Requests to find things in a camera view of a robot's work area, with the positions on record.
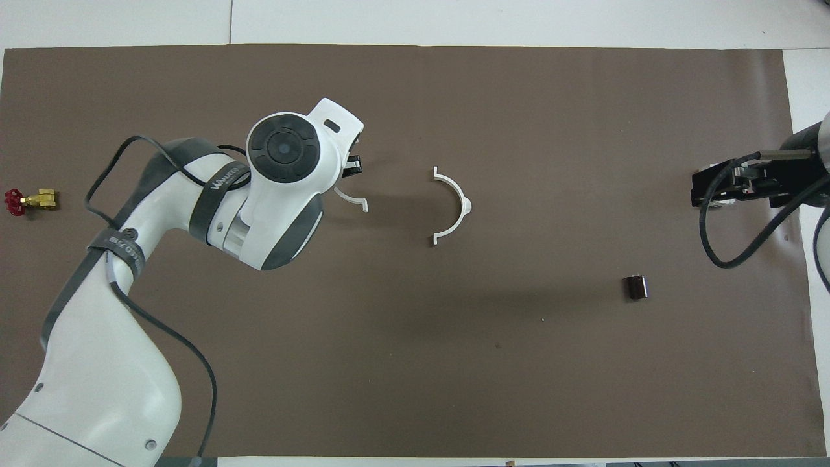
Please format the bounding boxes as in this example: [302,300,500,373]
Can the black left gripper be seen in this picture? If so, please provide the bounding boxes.
[342,133,365,177]

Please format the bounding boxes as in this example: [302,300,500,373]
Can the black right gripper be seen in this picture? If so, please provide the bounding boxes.
[691,158,789,209]

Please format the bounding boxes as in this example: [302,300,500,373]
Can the white half pipe clamp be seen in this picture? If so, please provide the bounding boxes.
[431,166,473,247]
[333,186,370,213]

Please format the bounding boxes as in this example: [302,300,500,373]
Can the brown table mat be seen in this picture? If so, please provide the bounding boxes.
[0,43,827,458]

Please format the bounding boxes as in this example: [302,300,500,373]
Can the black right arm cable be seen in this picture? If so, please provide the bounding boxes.
[698,150,815,270]

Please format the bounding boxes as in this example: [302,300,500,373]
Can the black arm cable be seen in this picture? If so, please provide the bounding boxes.
[39,134,250,459]
[698,150,815,270]

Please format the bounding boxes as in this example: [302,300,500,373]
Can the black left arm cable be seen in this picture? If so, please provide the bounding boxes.
[39,134,250,459]

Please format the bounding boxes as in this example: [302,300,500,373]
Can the brass valve red handle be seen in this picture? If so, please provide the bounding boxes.
[5,187,60,217]

